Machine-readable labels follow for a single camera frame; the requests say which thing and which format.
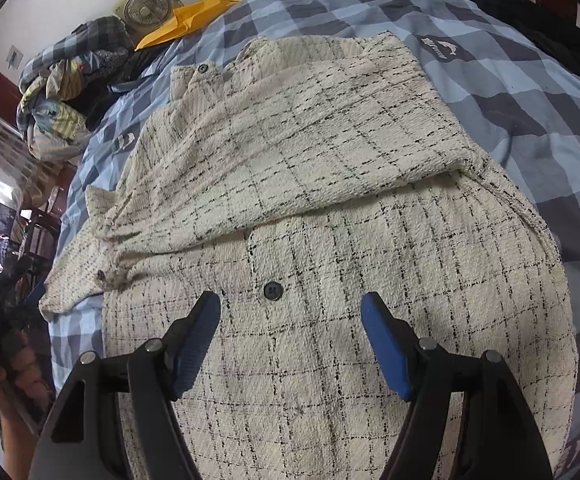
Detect dark wooden tv stand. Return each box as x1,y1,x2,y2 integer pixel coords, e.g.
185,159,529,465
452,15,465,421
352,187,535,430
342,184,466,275
14,164,79,281

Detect blue checkered bed cover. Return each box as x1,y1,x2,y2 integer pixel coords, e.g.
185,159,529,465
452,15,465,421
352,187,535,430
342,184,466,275
59,0,580,479

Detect wall switch plate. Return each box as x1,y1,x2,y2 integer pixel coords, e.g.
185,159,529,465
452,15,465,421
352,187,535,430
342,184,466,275
7,46,23,70

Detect patterned window curtain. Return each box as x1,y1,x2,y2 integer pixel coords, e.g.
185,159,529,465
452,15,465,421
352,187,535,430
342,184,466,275
0,118,37,209

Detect cream plaid tweed jacket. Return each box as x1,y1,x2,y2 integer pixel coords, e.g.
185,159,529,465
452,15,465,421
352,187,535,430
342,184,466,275
40,32,578,479

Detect dark red door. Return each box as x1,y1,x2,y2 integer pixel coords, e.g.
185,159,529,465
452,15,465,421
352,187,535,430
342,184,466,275
0,72,21,122

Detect pile of bedding and clothes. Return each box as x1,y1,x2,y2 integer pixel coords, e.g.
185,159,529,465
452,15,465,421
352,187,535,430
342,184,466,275
16,16,134,162

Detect yellow plastic bag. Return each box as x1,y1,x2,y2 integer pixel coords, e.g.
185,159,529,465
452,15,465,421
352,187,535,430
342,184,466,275
136,0,243,51

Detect person's left hand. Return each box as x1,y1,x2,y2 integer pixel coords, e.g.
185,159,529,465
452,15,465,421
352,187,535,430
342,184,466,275
0,331,57,441

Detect beige box fan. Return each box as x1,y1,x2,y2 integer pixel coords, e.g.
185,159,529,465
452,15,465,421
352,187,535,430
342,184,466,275
113,0,183,32

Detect black clothes on bed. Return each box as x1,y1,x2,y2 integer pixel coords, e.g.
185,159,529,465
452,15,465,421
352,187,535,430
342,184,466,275
470,0,580,77

